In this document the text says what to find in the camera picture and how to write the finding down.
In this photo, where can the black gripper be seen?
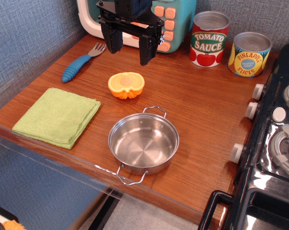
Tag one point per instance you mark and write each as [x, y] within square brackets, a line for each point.
[133, 17]

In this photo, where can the stainless steel pan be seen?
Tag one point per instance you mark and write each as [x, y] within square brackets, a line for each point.
[143, 144]

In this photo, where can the green folded cloth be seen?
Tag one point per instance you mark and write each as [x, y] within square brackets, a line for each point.
[57, 117]

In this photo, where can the orange toy pumpkin half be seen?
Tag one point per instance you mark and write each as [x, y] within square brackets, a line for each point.
[126, 85]

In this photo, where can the teal toy microwave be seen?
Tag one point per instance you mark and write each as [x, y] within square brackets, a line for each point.
[177, 14]

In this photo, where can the tomato sauce can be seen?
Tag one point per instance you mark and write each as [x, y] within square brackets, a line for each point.
[208, 38]

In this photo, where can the pineapple slices can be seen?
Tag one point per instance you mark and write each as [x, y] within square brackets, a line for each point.
[249, 54]

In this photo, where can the black toy stove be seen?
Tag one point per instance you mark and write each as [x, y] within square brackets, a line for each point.
[260, 200]

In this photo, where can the orange object bottom left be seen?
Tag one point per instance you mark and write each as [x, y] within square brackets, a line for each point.
[13, 225]

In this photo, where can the blue handled fork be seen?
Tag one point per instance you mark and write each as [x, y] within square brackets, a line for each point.
[71, 71]

